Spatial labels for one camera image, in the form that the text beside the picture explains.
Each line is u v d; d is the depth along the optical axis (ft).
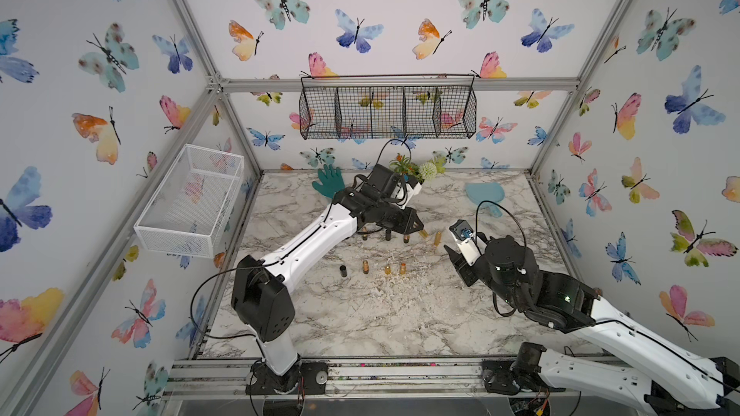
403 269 2.99
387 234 3.29
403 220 2.23
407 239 3.23
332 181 3.84
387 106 3.22
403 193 2.13
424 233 2.54
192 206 2.97
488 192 3.79
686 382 1.29
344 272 2.99
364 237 3.26
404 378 2.48
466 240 1.76
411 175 2.33
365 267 2.97
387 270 3.01
